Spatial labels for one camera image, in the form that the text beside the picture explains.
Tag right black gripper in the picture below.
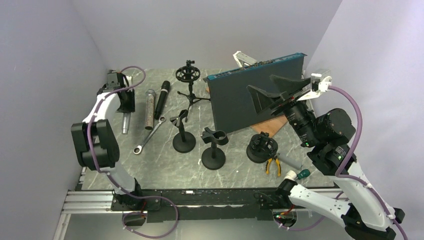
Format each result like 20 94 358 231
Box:
246 74 319 147

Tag grey microphone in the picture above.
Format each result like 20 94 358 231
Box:
121 112 132 135

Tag glitter handle microphone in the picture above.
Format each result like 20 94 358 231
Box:
144 89 156 130

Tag black wireless microphone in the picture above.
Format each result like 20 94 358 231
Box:
154 80 171 120

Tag ring mic stand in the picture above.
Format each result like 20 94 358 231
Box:
175 60 211 111

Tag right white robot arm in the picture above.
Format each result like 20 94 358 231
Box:
247 73 405 240

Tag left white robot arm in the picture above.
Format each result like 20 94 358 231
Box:
70 71 144 210

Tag left black mic stand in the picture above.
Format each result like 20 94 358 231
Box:
169 109 196 154

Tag black mic stand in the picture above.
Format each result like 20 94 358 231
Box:
201 127 229 170
169 109 196 154

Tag middle black mic stand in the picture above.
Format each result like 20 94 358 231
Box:
201 127 229 170

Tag brown cardboard piece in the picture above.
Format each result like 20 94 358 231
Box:
250 115 288 138

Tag dark blue server chassis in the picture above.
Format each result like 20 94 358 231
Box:
204 52 306 133

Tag silver ratchet wrench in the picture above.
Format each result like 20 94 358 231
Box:
133 115 166 155

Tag grey cylinder tube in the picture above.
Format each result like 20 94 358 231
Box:
278 154 303 170

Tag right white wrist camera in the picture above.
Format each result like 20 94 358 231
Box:
297 69 333 101

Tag white bracket behind chassis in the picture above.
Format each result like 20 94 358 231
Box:
232 51 258 70

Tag shock mount mic stand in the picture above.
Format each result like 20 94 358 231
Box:
246 131 279 164

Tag yellow handled pliers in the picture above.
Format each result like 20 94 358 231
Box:
265 155 283 177

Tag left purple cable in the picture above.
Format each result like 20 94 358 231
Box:
86 66 180 239

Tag green handled screwdriver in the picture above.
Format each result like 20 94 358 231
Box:
284 169 311 181

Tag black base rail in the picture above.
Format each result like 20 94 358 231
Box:
110 187 292 223

